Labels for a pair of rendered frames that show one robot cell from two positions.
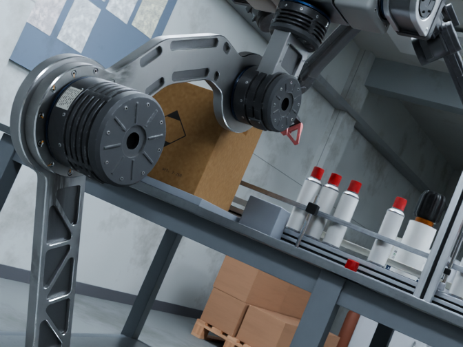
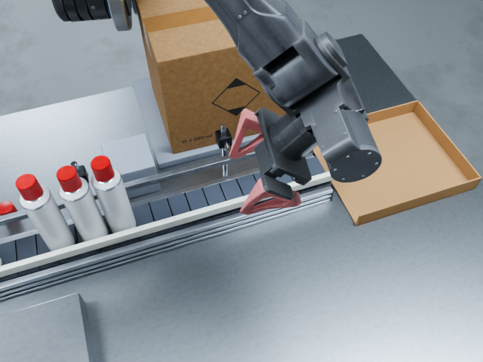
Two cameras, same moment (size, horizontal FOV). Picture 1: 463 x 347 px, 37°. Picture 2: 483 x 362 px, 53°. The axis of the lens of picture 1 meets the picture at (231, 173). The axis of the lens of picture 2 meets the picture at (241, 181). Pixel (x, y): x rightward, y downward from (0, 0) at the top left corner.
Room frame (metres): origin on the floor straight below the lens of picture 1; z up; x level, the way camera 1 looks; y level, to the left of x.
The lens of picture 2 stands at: (2.60, -0.41, 1.71)
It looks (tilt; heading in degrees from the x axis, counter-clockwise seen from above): 53 degrees down; 137
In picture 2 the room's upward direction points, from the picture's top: straight up
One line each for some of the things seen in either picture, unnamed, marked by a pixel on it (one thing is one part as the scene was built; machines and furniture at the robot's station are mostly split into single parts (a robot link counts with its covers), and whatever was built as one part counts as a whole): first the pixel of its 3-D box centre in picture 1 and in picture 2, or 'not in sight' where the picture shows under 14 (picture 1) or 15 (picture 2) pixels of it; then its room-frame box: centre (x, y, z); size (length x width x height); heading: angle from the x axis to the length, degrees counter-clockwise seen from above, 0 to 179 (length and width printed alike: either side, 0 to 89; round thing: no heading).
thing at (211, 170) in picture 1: (185, 141); (218, 63); (1.92, 0.15, 0.99); 0.30 x 0.24 x 0.27; 65
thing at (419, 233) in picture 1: (418, 235); not in sight; (2.20, -0.63, 1.03); 0.09 x 0.09 x 0.30
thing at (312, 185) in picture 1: (306, 199); (113, 197); (2.07, -0.24, 0.98); 0.05 x 0.05 x 0.20
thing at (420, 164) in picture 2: not in sight; (389, 158); (2.31, 0.33, 0.85); 0.30 x 0.26 x 0.04; 67
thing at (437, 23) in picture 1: (424, 19); not in sight; (1.61, -0.28, 1.45); 0.09 x 0.08 x 0.12; 56
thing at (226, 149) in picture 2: not in sight; (228, 158); (2.10, 0.02, 0.91); 0.07 x 0.03 x 0.17; 157
